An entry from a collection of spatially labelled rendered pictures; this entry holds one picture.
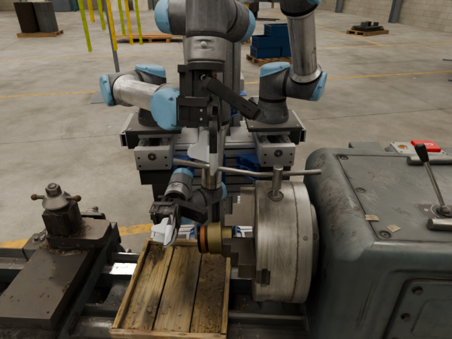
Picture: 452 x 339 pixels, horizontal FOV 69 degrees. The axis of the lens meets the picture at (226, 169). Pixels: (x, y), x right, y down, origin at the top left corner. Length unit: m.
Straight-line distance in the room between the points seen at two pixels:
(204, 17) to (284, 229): 0.46
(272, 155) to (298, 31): 0.47
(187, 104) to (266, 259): 0.38
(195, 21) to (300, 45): 0.61
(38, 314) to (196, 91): 0.68
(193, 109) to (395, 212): 0.48
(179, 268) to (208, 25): 0.75
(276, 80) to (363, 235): 0.80
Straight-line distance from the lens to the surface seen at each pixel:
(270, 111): 1.38
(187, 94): 0.63
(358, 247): 0.69
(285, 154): 1.33
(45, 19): 13.08
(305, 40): 1.17
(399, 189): 0.88
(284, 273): 0.78
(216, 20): 0.63
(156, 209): 0.98
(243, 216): 0.89
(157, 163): 1.32
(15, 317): 1.02
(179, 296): 1.04
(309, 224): 0.77
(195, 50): 0.62
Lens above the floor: 1.69
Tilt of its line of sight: 30 degrees down
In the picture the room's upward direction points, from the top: straight up
